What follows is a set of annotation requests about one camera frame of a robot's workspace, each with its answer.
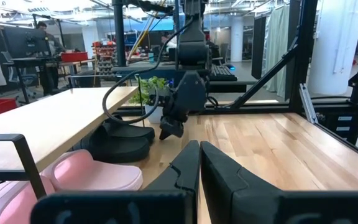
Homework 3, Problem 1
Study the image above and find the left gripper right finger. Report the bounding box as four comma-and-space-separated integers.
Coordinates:
201, 141, 358, 224

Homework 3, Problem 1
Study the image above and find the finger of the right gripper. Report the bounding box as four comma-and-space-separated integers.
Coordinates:
159, 119, 175, 140
170, 119, 186, 138

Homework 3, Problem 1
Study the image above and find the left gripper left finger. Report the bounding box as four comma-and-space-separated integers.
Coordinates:
30, 140, 201, 224

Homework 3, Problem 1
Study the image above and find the pink rubber slide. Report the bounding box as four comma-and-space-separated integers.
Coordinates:
0, 175, 55, 224
40, 149, 144, 192

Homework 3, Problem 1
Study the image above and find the black rubber slide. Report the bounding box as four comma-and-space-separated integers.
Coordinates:
103, 114, 155, 144
73, 124, 151, 164

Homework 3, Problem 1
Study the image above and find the green plant in white pot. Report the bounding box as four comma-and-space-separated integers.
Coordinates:
128, 75, 171, 124

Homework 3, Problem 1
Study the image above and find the black keyboard with coloured lights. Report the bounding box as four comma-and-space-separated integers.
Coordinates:
209, 63, 238, 82

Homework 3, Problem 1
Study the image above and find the grey desk with keyboard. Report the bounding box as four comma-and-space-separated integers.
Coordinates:
112, 60, 257, 94

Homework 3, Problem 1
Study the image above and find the slim white pillar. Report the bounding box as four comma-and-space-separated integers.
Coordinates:
230, 17, 244, 63

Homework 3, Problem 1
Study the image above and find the black upright panel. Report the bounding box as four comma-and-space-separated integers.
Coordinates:
251, 15, 267, 80

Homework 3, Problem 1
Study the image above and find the grey-green curtain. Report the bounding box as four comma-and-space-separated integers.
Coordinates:
264, 4, 291, 99

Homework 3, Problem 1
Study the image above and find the red plastic bin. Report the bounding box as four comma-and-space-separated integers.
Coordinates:
60, 51, 89, 63

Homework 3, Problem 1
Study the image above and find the black cabinet with white labels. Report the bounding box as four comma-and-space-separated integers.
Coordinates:
318, 111, 358, 146

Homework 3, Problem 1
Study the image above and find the person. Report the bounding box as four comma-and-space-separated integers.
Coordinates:
35, 21, 67, 96

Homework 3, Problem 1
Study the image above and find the wide white pillar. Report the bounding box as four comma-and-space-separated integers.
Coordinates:
308, 0, 358, 96

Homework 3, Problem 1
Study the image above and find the black computer monitor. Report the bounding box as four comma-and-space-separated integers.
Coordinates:
3, 27, 51, 59

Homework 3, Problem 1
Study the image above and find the black looping right arm cable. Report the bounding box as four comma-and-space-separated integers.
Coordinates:
101, 17, 196, 125

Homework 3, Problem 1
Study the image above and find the silver metal bracket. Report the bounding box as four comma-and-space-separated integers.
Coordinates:
298, 83, 319, 124

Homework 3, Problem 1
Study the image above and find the black metal table frame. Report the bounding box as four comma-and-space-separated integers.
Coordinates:
112, 0, 358, 166

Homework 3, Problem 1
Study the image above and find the wooden shelf with black frame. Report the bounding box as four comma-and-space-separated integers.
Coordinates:
0, 74, 146, 200

